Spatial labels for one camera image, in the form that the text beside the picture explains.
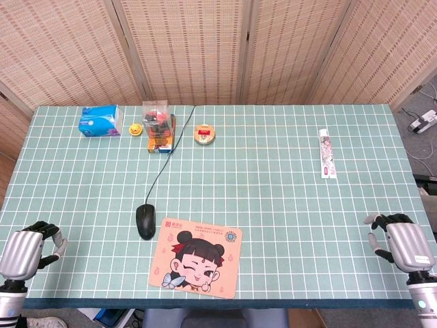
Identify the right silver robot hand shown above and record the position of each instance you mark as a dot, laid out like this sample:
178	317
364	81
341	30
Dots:
406	246

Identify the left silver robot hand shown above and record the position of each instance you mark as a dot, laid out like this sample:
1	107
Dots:
22	251

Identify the black computer mouse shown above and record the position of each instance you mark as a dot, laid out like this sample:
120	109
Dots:
146	221

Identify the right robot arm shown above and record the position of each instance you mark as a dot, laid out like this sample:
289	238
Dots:
423	297

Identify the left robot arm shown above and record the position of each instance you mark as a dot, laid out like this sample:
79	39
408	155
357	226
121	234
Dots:
10	300

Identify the cartoon girl mouse pad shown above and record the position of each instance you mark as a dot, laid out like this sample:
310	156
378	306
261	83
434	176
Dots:
196	261

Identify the white floral toothpaste tube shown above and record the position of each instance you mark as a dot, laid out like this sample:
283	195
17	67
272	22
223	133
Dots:
327	153

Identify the white power strip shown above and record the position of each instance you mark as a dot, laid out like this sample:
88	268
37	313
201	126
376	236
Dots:
423	123

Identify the green grid tablecloth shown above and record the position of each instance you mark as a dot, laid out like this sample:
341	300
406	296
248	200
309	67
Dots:
273	212

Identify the blue tissue pack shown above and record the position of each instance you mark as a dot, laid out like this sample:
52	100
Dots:
99	122

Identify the yellow rubber duck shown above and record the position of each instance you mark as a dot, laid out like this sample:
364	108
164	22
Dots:
134	129

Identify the orange blue carton box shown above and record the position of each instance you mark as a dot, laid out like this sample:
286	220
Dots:
160	144

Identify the clear plastic box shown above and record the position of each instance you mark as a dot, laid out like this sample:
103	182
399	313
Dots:
156	120

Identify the blue grey chair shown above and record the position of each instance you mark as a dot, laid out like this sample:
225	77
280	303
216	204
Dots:
215	318

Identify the round gold tin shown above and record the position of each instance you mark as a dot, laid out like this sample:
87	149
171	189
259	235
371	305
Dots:
203	134

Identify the bamboo folding screen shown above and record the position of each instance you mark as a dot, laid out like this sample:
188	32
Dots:
191	48

